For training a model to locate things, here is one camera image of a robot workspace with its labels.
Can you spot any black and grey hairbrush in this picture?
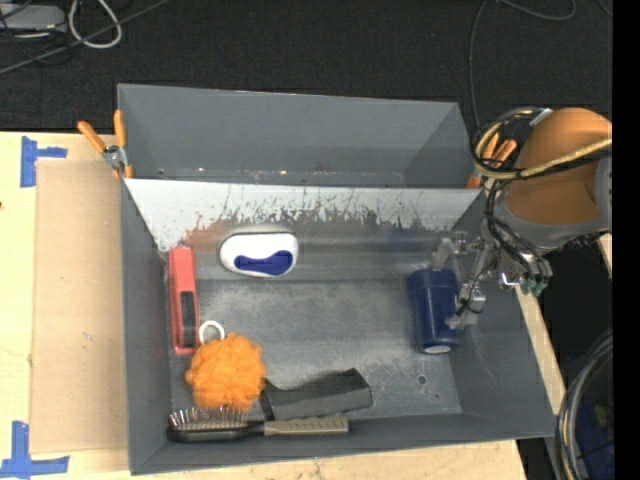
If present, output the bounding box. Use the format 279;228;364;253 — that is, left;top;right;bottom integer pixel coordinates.
165;406;352;445

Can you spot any dark grey flat block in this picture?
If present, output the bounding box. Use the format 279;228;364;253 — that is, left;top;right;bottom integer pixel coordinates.
256;367;374;422

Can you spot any dark blue can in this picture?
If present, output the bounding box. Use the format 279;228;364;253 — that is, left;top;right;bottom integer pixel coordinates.
405;266;462;356

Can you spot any orange bath pouf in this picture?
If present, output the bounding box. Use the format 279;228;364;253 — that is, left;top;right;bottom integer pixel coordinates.
184;319;268;412

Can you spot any grey metal bin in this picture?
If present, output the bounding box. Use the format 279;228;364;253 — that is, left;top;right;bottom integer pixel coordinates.
115;82;559;476

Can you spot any brown cardboard board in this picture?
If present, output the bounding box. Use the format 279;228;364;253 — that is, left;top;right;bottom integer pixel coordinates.
28;159;131;456

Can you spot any white and blue oval case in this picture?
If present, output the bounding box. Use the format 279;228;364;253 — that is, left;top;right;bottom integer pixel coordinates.
218;231;300;280

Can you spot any red stapler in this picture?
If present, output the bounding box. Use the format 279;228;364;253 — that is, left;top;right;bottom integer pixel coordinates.
167;245;202;357

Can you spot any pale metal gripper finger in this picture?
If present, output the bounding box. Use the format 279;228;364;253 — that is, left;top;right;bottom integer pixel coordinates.
443;281;487;330
431;235;471;272

